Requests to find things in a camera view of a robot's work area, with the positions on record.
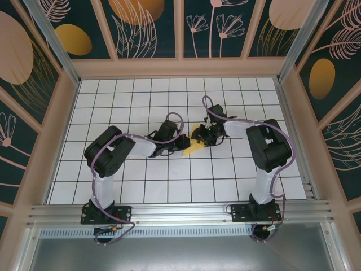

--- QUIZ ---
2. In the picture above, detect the yellow cloth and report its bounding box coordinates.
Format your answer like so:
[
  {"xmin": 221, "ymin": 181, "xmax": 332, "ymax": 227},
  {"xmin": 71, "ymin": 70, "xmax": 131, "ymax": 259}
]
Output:
[{"xmin": 182, "ymin": 124, "xmax": 206, "ymax": 157}]

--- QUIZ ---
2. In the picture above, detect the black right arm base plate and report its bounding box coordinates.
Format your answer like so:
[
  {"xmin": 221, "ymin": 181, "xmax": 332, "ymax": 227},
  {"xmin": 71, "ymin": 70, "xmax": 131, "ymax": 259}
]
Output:
[{"xmin": 230, "ymin": 203, "xmax": 281, "ymax": 224}]

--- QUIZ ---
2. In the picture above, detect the aluminium corner post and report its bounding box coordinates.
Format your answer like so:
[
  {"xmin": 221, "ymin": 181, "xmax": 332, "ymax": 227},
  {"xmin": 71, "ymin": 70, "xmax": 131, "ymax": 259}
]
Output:
[
  {"xmin": 22, "ymin": 0, "xmax": 82, "ymax": 87},
  {"xmin": 276, "ymin": 0, "xmax": 329, "ymax": 84}
]

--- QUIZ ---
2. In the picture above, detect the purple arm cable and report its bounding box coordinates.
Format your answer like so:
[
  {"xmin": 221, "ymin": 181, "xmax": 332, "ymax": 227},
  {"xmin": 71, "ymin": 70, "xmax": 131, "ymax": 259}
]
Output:
[
  {"xmin": 201, "ymin": 95, "xmax": 296, "ymax": 244},
  {"xmin": 90, "ymin": 112, "xmax": 185, "ymax": 246}
]

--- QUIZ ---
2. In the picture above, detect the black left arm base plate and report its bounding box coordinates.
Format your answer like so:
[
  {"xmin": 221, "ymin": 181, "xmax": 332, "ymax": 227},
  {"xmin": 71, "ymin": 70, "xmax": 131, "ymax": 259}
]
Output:
[{"xmin": 80, "ymin": 205, "xmax": 133, "ymax": 225}]

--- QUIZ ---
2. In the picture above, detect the aluminium side rail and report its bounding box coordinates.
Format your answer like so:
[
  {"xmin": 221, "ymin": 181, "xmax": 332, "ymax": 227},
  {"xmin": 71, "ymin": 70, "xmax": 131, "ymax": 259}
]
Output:
[{"xmin": 275, "ymin": 78, "xmax": 319, "ymax": 200}]

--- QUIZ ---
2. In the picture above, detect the long aluminium mounting rail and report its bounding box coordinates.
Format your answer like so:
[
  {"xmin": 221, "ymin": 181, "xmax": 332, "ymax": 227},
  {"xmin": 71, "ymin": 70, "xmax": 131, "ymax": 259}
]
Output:
[{"xmin": 27, "ymin": 199, "xmax": 338, "ymax": 226}]

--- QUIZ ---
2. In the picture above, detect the grey metal sheet panel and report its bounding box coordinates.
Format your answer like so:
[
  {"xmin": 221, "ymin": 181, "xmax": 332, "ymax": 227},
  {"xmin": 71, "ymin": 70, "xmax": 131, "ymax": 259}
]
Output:
[{"xmin": 25, "ymin": 225, "xmax": 339, "ymax": 271}]

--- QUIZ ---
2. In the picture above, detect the slotted grey cable tray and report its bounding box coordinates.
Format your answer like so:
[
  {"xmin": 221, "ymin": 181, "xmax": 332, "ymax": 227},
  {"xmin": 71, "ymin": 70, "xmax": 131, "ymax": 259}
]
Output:
[{"xmin": 39, "ymin": 227, "xmax": 254, "ymax": 238}]

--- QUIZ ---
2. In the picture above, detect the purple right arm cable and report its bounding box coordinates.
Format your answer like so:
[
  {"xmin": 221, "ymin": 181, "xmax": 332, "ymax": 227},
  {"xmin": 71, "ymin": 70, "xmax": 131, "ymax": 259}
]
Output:
[{"xmin": 201, "ymin": 95, "xmax": 296, "ymax": 244}]

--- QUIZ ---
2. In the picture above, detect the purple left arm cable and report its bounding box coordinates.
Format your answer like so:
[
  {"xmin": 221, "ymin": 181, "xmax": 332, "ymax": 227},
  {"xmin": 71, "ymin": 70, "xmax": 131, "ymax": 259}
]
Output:
[{"xmin": 90, "ymin": 112, "xmax": 185, "ymax": 246}]

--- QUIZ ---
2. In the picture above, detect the black right camera cable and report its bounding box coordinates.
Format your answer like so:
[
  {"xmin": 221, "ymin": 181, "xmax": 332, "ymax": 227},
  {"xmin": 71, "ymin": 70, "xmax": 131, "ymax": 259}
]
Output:
[{"xmin": 208, "ymin": 135, "xmax": 229, "ymax": 147}]

